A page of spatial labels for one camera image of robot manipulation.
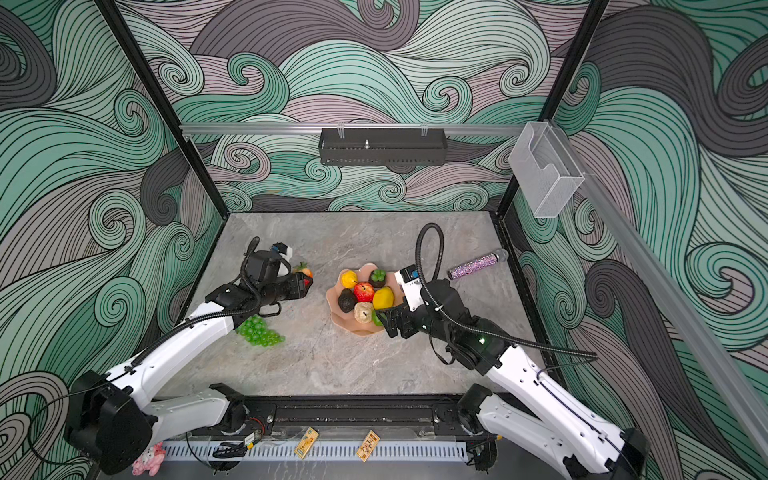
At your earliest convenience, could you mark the yellow fake lemon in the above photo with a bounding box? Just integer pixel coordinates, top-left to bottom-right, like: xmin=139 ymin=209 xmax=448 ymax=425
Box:
xmin=372 ymin=286 xmax=395 ymax=310

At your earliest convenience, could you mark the red fake strawberry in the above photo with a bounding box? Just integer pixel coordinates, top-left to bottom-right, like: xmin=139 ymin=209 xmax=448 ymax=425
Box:
xmin=293 ymin=262 xmax=313 ymax=278

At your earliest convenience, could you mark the red fake apple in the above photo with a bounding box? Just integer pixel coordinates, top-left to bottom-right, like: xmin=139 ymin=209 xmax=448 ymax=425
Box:
xmin=353 ymin=282 xmax=375 ymax=302

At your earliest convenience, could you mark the pink scalloped fruit bowl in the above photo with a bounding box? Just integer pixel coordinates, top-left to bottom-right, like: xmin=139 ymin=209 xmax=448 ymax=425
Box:
xmin=326 ymin=263 xmax=404 ymax=336

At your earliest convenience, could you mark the dark fake avocado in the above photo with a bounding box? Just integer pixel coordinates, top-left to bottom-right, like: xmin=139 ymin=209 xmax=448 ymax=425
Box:
xmin=337 ymin=288 xmax=358 ymax=313

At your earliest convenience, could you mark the small yellow fake pear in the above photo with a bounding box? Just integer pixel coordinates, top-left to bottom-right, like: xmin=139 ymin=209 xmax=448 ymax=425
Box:
xmin=340 ymin=270 xmax=359 ymax=290

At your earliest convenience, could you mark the green fake lime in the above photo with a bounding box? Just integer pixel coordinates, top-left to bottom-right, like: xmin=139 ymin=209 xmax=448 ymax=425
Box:
xmin=371 ymin=310 xmax=383 ymax=327

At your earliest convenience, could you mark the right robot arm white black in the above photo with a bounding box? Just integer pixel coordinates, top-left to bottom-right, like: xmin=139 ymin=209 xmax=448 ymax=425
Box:
xmin=377 ymin=223 xmax=650 ymax=479

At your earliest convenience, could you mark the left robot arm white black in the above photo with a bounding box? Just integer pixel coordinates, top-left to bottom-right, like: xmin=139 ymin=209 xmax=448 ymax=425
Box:
xmin=63 ymin=237 xmax=313 ymax=470

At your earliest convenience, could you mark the green fake grape bunch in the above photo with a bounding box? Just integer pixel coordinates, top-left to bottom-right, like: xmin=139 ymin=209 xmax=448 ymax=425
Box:
xmin=236 ymin=316 xmax=285 ymax=348

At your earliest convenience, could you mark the yellow tag right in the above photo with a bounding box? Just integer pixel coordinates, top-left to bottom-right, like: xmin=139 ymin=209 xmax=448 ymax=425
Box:
xmin=356 ymin=430 xmax=380 ymax=462

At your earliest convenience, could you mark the yellow tag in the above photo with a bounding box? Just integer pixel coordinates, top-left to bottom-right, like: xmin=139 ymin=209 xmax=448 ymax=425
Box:
xmin=356 ymin=430 xmax=380 ymax=462
xmin=294 ymin=427 xmax=320 ymax=460

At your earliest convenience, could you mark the purple glitter tube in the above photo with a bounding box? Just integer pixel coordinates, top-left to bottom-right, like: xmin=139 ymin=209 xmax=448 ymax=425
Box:
xmin=447 ymin=248 xmax=509 ymax=280

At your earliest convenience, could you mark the yellow tag left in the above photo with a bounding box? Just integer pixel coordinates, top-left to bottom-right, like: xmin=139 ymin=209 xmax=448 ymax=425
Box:
xmin=294 ymin=427 xmax=320 ymax=460

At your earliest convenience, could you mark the pink plush toy left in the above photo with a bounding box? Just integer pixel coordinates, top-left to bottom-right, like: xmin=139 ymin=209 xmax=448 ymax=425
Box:
xmin=132 ymin=442 xmax=166 ymax=477

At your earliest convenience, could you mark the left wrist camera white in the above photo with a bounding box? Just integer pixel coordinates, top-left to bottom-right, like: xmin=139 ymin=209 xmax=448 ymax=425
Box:
xmin=271 ymin=242 xmax=293 ymax=277

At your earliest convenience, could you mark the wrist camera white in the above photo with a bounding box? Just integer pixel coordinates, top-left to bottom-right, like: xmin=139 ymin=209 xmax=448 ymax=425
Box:
xmin=271 ymin=242 xmax=293 ymax=277
xmin=394 ymin=265 xmax=424 ymax=312

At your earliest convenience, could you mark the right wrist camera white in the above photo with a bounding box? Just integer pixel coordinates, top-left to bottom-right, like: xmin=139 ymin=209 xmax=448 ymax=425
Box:
xmin=394 ymin=265 xmax=424 ymax=312

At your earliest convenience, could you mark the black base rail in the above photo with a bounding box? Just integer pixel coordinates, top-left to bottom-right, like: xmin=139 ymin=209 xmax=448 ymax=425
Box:
xmin=179 ymin=392 xmax=595 ymax=442

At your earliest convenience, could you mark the black wall tray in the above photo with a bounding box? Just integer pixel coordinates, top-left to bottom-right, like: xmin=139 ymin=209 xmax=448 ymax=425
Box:
xmin=318 ymin=129 xmax=448 ymax=167

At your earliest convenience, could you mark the white slotted cable duct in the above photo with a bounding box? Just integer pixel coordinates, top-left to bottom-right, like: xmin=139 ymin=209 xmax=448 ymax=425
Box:
xmin=163 ymin=440 xmax=469 ymax=463

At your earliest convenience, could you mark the aluminium back rail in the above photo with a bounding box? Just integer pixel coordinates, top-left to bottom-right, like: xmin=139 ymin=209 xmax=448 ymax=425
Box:
xmin=179 ymin=122 xmax=525 ymax=137

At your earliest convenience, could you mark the aluminium rail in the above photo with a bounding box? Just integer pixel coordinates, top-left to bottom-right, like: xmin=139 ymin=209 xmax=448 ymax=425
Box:
xmin=551 ymin=124 xmax=767 ymax=459
xmin=179 ymin=122 xmax=525 ymax=137

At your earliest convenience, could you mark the clear acrylic wall box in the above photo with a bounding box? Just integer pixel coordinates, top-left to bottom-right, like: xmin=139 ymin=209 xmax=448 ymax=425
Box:
xmin=509 ymin=121 xmax=585 ymax=219

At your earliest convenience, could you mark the black corner frame post right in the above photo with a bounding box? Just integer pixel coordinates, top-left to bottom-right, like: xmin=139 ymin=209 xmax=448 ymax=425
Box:
xmin=497 ymin=1 xmax=609 ymax=218

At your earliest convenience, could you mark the black corner frame post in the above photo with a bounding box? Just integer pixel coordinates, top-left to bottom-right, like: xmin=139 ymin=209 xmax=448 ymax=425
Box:
xmin=497 ymin=1 xmax=609 ymax=218
xmin=94 ymin=0 xmax=230 ymax=221

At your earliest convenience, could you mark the black corner frame post left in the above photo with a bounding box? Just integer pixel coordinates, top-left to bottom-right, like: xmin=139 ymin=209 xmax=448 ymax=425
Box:
xmin=94 ymin=0 xmax=230 ymax=221

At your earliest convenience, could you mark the aluminium right rail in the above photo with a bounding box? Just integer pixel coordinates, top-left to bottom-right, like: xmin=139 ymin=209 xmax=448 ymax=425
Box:
xmin=551 ymin=124 xmax=767 ymax=459

